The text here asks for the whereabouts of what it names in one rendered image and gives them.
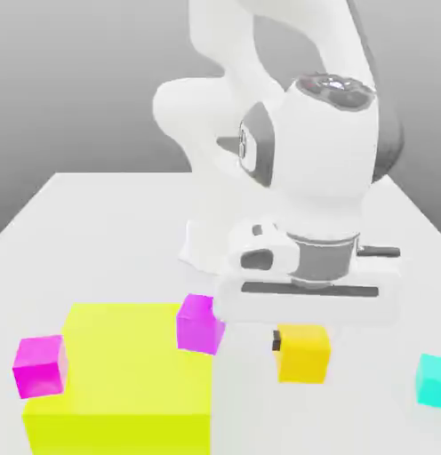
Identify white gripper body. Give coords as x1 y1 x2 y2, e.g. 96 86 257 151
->
214 263 403 327

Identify small orange cube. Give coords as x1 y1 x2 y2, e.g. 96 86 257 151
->
276 323 332 386

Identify small violet cube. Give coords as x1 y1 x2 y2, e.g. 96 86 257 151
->
175 293 228 357

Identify small cyan cube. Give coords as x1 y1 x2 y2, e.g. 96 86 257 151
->
414 353 441 411

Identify small magenta cube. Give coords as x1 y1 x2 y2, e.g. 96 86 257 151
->
12 334 69 400

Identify large yellow box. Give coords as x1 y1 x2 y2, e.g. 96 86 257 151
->
21 302 217 455

